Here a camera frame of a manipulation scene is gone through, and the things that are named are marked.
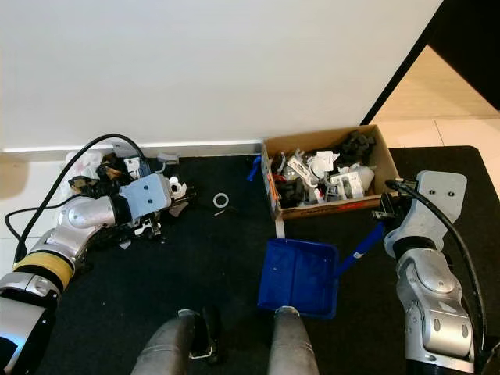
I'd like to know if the blue plastic dustpan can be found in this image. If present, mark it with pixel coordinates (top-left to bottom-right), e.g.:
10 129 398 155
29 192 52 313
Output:
258 221 388 320

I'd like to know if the black floor mat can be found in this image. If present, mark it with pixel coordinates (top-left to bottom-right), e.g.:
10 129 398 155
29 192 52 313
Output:
31 146 500 375

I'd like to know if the brown cardboard box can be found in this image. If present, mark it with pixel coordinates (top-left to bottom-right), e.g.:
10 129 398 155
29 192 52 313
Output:
262 123 401 221

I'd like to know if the white and black junk heap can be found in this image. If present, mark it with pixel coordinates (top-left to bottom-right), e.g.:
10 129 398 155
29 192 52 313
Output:
270 131 380 208
64 145 192 251

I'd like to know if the white skirting board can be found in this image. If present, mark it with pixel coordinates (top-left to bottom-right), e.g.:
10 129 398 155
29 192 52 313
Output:
0 139 266 163

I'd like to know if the small blue tape piece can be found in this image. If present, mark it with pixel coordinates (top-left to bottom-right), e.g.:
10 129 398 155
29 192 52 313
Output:
246 155 263 182

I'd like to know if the grey left robot leg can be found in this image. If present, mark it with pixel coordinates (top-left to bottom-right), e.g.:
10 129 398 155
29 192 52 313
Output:
131 309 223 375

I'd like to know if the grey robot leg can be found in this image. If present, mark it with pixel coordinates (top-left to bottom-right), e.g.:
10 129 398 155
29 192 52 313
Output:
268 306 321 375
131 309 223 375

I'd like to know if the grey right robot leg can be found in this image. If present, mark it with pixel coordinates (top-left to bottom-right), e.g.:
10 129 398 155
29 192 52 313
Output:
268 306 321 375

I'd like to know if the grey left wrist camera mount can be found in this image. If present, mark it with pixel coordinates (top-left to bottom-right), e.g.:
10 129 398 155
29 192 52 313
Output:
125 173 174 221

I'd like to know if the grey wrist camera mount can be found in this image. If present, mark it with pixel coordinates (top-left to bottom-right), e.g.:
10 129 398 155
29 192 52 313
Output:
410 170 468 237
125 173 174 221

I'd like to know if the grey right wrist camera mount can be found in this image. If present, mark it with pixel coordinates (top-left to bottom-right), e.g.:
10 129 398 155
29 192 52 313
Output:
410 170 468 237

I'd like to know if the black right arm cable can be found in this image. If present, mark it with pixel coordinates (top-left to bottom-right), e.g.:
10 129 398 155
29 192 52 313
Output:
385 180 489 368

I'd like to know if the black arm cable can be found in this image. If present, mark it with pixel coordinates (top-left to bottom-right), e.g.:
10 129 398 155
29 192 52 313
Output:
385 180 489 368
4 134 145 263

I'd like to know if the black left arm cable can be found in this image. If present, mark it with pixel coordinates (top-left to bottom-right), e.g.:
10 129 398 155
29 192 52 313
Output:
4 134 145 263

